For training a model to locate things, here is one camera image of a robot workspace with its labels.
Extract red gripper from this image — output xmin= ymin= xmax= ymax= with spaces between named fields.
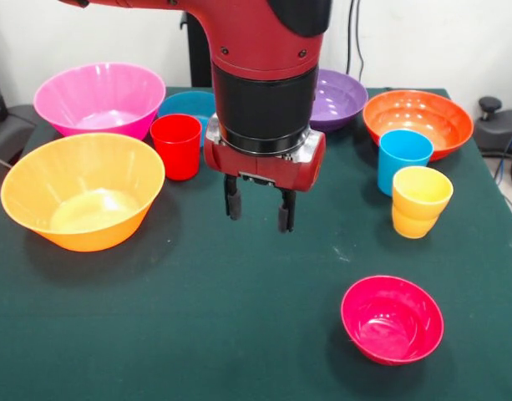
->
xmin=203 ymin=112 xmax=327 ymax=234

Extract small crimson bowl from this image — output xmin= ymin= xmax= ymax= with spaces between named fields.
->
xmin=340 ymin=274 xmax=445 ymax=367

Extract red cup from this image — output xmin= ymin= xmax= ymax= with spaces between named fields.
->
xmin=149 ymin=113 xmax=203 ymax=182

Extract dark green tablecloth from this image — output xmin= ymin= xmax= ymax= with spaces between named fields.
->
xmin=0 ymin=86 xmax=512 ymax=401

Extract blue bowl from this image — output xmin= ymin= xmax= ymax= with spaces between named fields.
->
xmin=156 ymin=90 xmax=217 ymax=126

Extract purple bowl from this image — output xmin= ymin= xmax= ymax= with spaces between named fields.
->
xmin=308 ymin=69 xmax=369 ymax=134

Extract blue cup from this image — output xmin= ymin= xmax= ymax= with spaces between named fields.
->
xmin=377 ymin=129 xmax=434 ymax=197

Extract yellow cup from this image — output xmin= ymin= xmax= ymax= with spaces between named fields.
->
xmin=391 ymin=165 xmax=454 ymax=240

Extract large orange bowl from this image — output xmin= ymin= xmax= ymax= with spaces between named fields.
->
xmin=0 ymin=132 xmax=167 ymax=253

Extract red-orange bowl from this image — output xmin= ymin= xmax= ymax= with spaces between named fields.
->
xmin=362 ymin=89 xmax=475 ymax=163

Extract large pink bowl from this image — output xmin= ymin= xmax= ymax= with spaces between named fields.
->
xmin=33 ymin=61 xmax=168 ymax=142

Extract black hanging cable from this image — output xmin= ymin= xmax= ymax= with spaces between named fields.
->
xmin=346 ymin=0 xmax=368 ymax=83

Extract black pedestal foot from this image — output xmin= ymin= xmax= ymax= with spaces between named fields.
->
xmin=474 ymin=95 xmax=512 ymax=156
xmin=0 ymin=104 xmax=39 ymax=168

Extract blue cable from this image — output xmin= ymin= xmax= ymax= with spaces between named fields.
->
xmin=493 ymin=116 xmax=512 ymax=185

